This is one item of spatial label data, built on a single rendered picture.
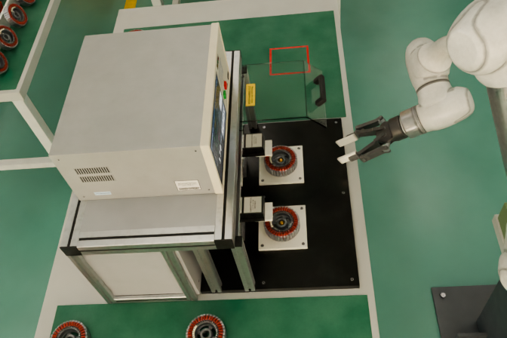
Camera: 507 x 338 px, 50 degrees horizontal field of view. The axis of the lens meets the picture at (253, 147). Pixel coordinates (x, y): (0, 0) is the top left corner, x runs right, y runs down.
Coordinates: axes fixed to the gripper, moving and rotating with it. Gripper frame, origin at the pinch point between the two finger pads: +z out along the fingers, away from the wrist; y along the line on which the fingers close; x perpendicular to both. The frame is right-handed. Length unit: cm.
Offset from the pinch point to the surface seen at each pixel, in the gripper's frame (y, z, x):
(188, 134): -29, 11, 61
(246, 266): -45, 22, 23
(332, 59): 52, 5, -8
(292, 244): -30.4, 19.6, 4.2
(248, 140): 0.1, 23.3, 22.4
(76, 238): -43, 49, 60
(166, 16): 89, 68, 28
